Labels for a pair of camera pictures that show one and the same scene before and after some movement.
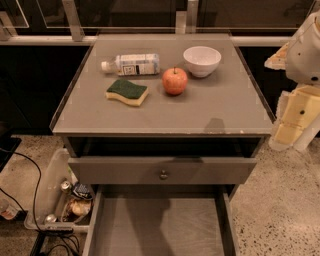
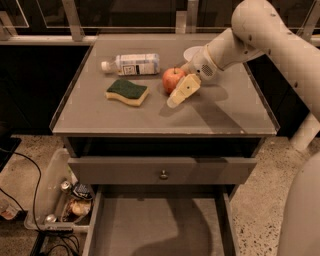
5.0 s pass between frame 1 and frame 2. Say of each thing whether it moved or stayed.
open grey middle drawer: stayed
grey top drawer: stayed
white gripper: moved
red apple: stayed
